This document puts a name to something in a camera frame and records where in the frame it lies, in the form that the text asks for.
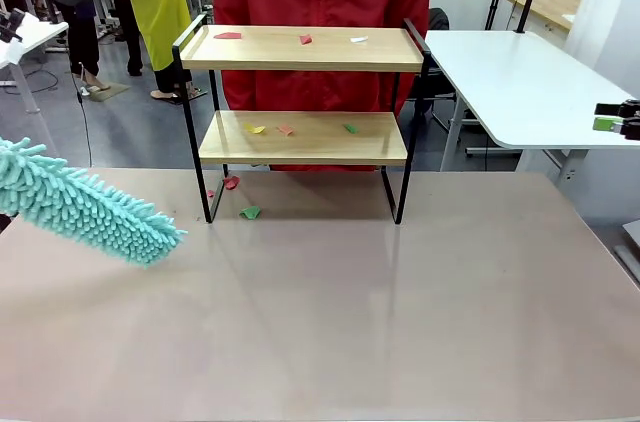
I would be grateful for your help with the teal microfiber duster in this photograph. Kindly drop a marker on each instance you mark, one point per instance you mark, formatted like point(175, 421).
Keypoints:
point(90, 207)

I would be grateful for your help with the black device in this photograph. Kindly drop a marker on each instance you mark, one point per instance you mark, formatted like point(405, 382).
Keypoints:
point(11, 24)

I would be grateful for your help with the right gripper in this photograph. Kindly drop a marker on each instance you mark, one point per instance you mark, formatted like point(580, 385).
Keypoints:
point(631, 119)

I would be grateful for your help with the orange paper scrap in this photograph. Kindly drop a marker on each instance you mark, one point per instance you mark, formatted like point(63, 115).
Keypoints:
point(285, 129)

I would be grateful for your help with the black chair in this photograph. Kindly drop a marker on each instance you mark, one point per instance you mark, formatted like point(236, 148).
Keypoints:
point(439, 21)

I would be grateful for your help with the white paper scrap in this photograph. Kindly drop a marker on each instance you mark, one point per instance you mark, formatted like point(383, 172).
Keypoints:
point(358, 39)

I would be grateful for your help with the yellow paper scrap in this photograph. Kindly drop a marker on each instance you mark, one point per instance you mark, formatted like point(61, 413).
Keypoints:
point(254, 128)

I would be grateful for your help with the white side table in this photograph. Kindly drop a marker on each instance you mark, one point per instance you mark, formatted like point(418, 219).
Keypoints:
point(35, 34)

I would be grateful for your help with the wood and black metal shelf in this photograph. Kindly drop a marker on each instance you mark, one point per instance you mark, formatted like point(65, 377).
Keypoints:
point(300, 54)

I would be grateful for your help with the wooden background table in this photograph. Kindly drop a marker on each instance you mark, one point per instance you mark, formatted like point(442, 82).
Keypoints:
point(545, 2)

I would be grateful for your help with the white table with rounded corner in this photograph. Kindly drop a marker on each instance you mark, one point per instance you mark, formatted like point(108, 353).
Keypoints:
point(525, 87)

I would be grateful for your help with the green paper scrap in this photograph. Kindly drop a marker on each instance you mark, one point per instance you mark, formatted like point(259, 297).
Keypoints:
point(250, 212)
point(350, 128)

